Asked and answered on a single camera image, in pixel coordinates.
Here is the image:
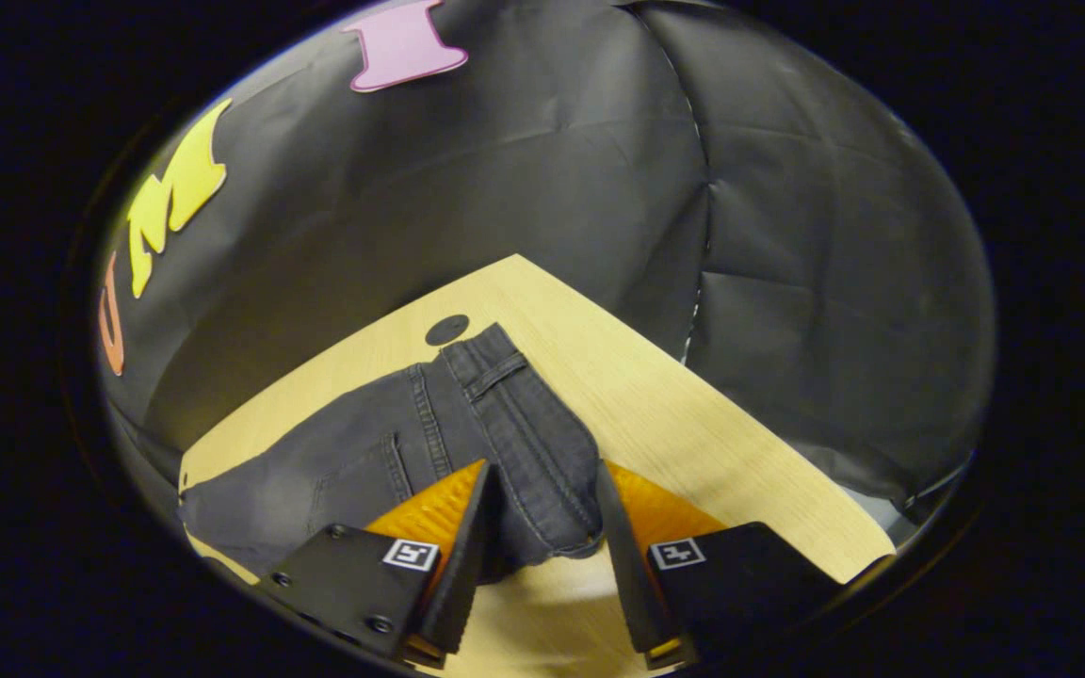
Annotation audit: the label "black backdrop cloth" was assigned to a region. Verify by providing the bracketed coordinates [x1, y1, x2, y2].
[95, 0, 996, 528]

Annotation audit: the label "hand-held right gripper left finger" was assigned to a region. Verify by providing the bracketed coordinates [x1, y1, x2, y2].
[256, 458, 504, 671]

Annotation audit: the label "dark grey jeans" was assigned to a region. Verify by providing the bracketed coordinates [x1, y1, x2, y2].
[177, 323, 606, 585]

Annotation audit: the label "black round table grommet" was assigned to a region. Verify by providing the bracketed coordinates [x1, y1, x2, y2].
[425, 314, 471, 347]

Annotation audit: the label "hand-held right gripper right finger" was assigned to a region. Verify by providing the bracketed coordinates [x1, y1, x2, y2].
[594, 459, 849, 670]

